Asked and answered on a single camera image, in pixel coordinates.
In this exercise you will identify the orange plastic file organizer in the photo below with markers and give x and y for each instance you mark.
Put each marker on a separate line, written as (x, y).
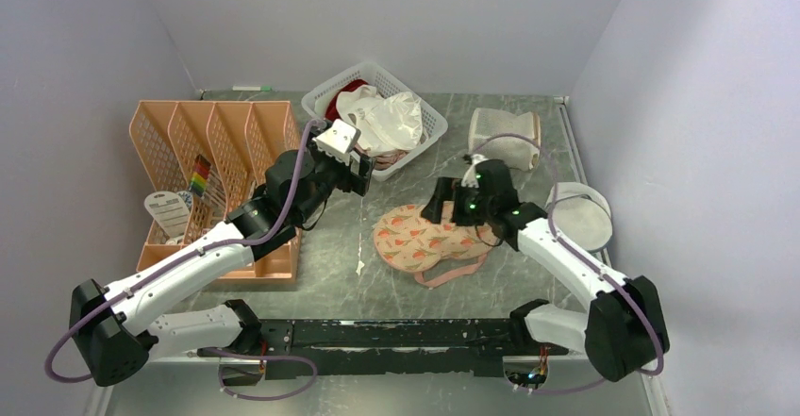
(240, 140)

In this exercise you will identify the red velvet garment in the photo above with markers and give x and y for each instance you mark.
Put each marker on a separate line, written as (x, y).
(334, 110)

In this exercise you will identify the pink beige bra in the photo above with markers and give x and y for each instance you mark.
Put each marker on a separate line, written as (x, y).
(387, 160)

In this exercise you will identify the white plastic laundry basket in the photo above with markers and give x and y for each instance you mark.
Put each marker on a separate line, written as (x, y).
(387, 84)

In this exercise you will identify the left wrist camera silver box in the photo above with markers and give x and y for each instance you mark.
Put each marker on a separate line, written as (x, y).
(338, 141)

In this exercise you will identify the cylindrical white mesh laundry bag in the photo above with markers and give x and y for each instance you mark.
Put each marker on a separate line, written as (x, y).
(513, 138)

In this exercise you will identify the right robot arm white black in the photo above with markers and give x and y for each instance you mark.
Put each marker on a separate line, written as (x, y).
(621, 329)

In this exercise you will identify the rainbow colour swatch card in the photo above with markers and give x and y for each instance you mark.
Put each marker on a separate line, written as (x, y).
(198, 182)

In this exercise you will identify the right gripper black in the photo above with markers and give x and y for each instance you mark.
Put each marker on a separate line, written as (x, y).
(444, 191)

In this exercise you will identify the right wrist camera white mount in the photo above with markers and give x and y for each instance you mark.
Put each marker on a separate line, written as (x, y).
(471, 177)

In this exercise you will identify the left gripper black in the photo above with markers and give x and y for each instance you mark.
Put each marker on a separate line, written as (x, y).
(358, 182)

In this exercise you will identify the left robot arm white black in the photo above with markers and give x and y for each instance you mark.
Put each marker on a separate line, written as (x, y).
(119, 327)

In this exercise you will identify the white green marker pen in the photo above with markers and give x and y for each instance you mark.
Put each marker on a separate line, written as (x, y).
(244, 88)

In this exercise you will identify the white satin garment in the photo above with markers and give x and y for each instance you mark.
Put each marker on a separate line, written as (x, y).
(386, 125)

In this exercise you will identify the white paper tag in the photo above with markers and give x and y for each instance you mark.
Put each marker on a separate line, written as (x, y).
(170, 210)

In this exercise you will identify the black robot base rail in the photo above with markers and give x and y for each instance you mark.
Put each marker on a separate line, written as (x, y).
(291, 348)

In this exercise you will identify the floral mesh laundry bag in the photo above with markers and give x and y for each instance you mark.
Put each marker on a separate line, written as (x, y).
(434, 254)

